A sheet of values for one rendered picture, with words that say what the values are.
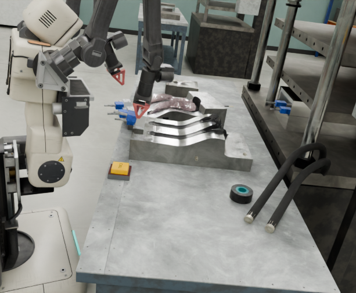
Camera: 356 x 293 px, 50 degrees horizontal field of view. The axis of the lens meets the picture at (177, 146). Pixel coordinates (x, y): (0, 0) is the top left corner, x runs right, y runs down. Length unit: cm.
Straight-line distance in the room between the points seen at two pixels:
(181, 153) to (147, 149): 14
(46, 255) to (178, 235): 86
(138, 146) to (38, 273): 70
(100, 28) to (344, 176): 120
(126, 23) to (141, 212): 768
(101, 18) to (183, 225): 70
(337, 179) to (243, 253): 78
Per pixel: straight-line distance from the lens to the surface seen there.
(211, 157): 154
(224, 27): 604
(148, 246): 112
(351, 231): 175
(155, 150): 152
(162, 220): 122
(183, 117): 186
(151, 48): 139
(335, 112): 179
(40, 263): 184
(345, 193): 188
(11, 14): 827
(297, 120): 215
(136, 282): 105
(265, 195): 135
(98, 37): 129
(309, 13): 944
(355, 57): 174
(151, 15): 135
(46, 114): 154
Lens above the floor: 153
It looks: 26 degrees down
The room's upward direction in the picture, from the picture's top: 8 degrees clockwise
